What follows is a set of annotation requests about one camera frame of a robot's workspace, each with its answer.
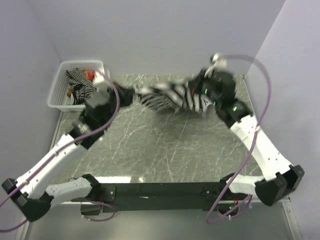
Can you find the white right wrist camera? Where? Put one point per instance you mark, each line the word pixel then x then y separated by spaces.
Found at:
pixel 217 62

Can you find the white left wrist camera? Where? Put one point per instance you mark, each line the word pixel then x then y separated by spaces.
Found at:
pixel 100 83

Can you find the mustard garment in basket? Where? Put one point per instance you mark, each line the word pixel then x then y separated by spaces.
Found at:
pixel 70 93

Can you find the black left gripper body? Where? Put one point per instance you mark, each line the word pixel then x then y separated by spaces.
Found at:
pixel 123 99

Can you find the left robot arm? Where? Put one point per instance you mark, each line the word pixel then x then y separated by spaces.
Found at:
pixel 33 192

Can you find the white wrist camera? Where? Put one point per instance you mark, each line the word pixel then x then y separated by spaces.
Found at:
pixel 100 83
pixel 217 62

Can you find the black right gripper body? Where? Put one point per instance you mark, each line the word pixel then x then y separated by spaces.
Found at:
pixel 206 86

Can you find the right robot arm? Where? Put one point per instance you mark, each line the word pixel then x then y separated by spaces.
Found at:
pixel 279 176

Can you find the striped tank tops in basket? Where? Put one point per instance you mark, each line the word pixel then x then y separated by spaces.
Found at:
pixel 81 80

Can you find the white plastic basket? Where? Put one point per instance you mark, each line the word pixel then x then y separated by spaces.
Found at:
pixel 57 97

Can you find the black white striped tank top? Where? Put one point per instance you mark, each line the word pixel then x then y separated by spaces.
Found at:
pixel 180 94

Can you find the black base beam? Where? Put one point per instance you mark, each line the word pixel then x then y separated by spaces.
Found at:
pixel 157 196

